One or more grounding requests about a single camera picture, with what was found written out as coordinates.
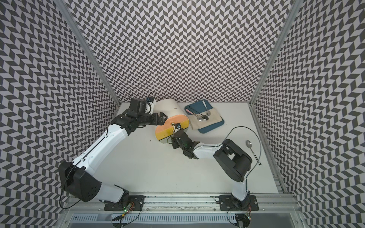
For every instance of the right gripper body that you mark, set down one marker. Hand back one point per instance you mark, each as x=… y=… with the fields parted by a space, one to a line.
x=175 y=144

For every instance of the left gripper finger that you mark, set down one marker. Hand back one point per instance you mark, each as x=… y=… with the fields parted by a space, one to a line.
x=158 y=122
x=161 y=117

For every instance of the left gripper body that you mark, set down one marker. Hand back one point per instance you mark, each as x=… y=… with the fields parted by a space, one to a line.
x=148 y=119

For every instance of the yellow drawer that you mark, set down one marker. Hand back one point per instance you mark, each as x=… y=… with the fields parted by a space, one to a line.
x=164 y=134

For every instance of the orange top drawer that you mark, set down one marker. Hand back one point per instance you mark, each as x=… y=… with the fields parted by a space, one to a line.
x=171 y=126

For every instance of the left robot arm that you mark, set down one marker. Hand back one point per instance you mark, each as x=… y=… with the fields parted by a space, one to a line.
x=77 y=177

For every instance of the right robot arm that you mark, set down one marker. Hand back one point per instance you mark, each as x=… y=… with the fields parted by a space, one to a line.
x=232 y=159

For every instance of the white drawer cabinet shell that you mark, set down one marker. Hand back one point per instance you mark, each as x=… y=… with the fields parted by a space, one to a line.
x=172 y=111

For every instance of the spoon on cloth left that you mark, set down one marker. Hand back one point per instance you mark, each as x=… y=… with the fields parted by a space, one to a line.
x=196 y=113

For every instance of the spoon on cloth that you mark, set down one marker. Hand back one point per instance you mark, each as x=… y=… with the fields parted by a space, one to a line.
x=196 y=113
x=201 y=116

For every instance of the spoon on cloth right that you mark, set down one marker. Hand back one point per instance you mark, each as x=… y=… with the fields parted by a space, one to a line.
x=201 y=116

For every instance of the teal tray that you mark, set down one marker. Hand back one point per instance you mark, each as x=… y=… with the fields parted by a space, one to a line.
x=215 y=119

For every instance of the metal spoon on table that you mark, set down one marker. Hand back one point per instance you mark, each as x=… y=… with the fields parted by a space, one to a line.
x=249 y=145

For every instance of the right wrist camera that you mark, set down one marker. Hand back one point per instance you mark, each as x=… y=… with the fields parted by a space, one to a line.
x=176 y=127

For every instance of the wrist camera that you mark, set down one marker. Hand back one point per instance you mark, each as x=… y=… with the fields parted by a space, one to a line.
x=150 y=103
x=176 y=127

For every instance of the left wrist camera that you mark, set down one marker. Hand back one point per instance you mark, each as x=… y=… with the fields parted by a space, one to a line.
x=150 y=103

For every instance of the pink handled utensil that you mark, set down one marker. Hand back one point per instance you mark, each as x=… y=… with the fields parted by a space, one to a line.
x=190 y=112

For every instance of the white handled utensil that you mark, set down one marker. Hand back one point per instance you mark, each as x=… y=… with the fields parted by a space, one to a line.
x=208 y=113

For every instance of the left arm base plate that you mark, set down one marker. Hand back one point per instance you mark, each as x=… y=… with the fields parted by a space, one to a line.
x=136 y=202

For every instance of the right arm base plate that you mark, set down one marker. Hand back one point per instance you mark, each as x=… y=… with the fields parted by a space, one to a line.
x=230 y=203

